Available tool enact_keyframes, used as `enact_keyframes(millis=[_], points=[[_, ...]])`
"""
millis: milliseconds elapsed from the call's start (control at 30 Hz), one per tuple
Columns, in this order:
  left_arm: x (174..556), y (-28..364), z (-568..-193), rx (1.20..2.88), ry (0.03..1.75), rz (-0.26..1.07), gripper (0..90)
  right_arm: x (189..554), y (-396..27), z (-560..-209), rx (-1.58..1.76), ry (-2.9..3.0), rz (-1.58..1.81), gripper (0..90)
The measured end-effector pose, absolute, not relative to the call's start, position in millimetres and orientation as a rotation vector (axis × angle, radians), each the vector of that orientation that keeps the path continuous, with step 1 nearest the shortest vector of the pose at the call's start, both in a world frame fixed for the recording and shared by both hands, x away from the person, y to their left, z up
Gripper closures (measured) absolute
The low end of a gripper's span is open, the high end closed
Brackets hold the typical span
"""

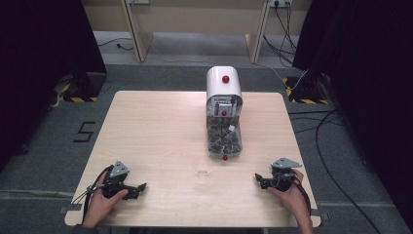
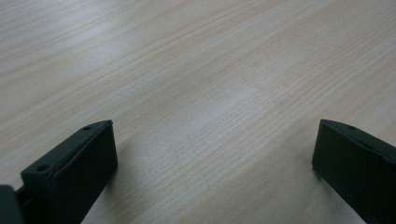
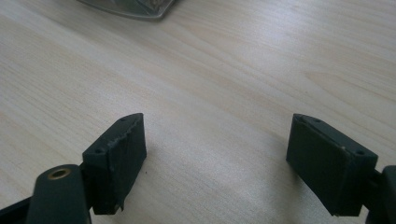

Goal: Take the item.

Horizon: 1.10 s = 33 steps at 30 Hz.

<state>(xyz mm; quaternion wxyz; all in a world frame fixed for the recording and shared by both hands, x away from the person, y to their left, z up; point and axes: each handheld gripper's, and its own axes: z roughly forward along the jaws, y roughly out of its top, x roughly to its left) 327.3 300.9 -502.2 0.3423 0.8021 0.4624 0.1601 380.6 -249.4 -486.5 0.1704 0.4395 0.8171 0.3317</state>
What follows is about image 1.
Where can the clear glass cup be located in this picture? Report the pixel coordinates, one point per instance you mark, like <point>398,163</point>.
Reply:
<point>202,169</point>

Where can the pile of tea bags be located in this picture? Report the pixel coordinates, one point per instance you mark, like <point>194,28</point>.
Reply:
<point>224,138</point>

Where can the black curtain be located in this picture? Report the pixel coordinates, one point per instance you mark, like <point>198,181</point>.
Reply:
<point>39,65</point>
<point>367,81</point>

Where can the person's right hand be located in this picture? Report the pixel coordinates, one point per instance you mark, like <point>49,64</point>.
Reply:
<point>293,198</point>

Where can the white wall socket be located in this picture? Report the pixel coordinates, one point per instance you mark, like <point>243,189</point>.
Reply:
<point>281,2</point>

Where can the white tea bag dispenser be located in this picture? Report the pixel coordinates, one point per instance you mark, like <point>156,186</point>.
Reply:
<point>224,97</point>

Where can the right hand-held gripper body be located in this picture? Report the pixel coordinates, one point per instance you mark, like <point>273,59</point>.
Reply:
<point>283,177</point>

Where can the person's left hand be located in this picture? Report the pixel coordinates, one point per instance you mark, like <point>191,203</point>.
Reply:
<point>103,205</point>

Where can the white power strip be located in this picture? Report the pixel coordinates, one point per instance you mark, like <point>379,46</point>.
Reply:
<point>139,1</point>

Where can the light wooden desk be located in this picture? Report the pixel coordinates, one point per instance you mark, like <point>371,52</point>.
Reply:
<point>195,19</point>

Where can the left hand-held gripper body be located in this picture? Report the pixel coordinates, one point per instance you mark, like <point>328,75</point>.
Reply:
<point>117,178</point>

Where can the black stand base striped tape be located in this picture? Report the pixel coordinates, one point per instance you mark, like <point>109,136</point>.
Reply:
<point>85,87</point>
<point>307,92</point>

